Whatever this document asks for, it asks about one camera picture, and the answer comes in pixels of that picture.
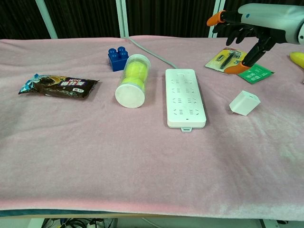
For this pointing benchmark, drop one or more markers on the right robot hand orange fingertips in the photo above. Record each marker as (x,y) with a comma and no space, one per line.
(263,21)

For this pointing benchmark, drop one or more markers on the white charger cube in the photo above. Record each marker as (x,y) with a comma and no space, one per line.
(244,104)

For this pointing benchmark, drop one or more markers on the white power strip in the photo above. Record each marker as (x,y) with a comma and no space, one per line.
(185,99)

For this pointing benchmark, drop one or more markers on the blue toy brick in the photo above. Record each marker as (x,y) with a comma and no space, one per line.
(117,60)

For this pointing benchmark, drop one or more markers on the yellow banana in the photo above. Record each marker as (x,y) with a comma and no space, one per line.
(298,59)

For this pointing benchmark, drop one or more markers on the green sachet packet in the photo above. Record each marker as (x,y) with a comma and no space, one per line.
(256,74)

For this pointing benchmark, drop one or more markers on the yellow razor blister pack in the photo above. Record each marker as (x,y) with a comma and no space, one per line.
(218,60)

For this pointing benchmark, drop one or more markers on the yellow tennis ball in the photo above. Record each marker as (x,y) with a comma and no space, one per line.
(133,82)
(137,70)

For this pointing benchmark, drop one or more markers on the clear tennis ball tube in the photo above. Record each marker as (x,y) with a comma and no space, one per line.
(130,95)

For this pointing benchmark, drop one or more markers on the black curtain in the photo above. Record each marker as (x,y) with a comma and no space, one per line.
(83,16)

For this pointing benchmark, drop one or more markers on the pink table cloth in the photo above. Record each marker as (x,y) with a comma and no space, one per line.
(118,154)

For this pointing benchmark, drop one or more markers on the brown chocolate snack packet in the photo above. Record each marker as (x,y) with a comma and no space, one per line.
(59,86)

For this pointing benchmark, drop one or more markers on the double white frame post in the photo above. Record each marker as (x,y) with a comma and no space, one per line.
(123,19)

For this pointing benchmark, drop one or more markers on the slanted white frame post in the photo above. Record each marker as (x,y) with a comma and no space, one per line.
(47,21)

